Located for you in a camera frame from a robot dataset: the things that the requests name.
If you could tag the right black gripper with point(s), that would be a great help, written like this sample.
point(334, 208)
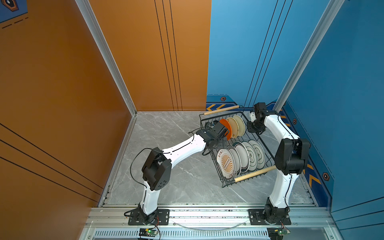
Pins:
point(251, 130)

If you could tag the white plate orange sunburst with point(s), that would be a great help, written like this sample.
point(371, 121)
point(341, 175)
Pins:
point(226, 163)

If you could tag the black wire dish rack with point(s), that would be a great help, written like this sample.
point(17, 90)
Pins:
point(224, 143)

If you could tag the white plate green rim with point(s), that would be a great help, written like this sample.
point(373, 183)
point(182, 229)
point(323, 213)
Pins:
point(244, 156)

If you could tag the white plate dark rim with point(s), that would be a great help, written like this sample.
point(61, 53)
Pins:
point(236, 158)

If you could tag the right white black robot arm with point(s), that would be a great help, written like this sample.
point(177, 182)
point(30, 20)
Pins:
point(290, 159)

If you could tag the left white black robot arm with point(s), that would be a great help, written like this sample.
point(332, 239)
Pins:
point(159, 164)

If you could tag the cream small plate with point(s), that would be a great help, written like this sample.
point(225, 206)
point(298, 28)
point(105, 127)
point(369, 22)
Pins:
point(241, 125)

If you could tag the orange small plate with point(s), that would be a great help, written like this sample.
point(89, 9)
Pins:
point(227, 125)

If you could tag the beige small plate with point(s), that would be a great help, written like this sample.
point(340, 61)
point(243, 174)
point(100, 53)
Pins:
point(234, 126)

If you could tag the right green circuit board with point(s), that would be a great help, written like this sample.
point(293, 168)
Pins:
point(278, 234)

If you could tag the green circuit board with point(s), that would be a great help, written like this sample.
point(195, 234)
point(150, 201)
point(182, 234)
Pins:
point(148, 234)
point(278, 234)

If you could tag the left green circuit board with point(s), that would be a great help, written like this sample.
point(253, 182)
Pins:
point(148, 234)

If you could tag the far wooden rack handle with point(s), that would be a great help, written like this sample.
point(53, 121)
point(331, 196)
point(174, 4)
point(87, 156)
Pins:
point(221, 110)

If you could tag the wooden rack handle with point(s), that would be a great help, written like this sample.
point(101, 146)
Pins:
point(221, 110)
point(254, 174)

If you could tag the near wooden rack handle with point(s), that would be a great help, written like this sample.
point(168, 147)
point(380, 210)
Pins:
point(254, 174)

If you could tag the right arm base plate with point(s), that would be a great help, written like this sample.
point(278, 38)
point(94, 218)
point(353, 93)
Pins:
point(257, 217)

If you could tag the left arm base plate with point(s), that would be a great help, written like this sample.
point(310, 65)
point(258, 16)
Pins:
point(159, 217)

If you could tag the aluminium front rail frame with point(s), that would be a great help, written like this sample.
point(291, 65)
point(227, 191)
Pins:
point(210, 222)

